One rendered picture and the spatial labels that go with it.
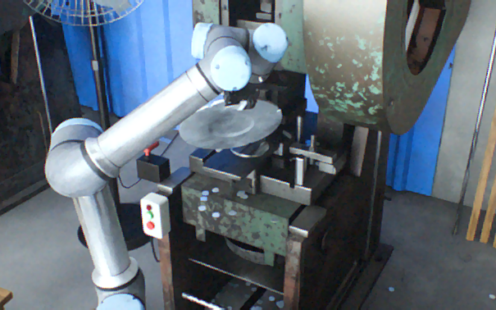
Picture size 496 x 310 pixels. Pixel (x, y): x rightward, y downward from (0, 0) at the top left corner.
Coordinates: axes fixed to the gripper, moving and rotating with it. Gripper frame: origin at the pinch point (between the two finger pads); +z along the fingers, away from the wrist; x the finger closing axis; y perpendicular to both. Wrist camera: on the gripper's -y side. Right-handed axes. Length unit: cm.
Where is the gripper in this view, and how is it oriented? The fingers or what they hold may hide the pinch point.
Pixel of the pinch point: (239, 102)
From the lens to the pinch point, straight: 152.3
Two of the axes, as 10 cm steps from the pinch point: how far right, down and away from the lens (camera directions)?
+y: -9.3, 1.8, -3.3
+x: 2.7, 9.3, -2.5
